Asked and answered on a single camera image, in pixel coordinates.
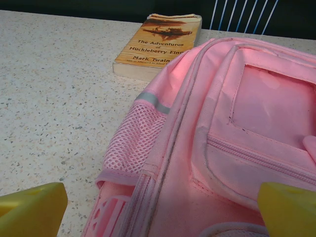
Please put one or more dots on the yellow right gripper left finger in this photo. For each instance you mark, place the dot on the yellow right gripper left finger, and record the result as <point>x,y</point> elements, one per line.
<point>32,212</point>

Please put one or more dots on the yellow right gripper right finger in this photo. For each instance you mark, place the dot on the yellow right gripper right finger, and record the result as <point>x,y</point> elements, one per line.
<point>288,212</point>

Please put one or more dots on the pink student backpack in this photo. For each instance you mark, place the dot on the pink student backpack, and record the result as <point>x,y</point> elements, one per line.
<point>222,138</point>

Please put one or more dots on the Huckleberry Finn paperback book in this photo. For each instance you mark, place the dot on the Huckleberry Finn paperback book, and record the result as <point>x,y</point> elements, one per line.
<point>158,47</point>

